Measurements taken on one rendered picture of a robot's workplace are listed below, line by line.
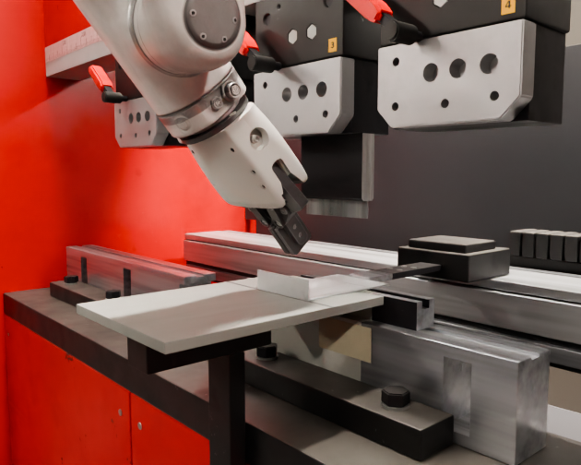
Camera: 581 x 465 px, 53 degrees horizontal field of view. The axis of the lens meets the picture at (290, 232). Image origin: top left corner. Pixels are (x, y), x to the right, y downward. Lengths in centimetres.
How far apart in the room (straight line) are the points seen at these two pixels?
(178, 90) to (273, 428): 34
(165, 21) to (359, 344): 39
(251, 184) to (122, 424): 47
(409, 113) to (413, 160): 68
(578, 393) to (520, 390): 227
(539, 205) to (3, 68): 110
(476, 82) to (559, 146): 57
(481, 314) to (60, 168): 97
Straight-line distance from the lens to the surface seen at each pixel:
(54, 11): 139
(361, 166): 66
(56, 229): 142
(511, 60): 52
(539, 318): 83
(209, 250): 135
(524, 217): 112
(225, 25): 45
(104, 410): 96
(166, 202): 153
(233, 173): 57
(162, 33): 45
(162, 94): 53
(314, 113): 66
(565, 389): 285
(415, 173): 125
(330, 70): 65
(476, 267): 83
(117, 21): 51
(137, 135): 101
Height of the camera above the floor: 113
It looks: 6 degrees down
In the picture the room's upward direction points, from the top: straight up
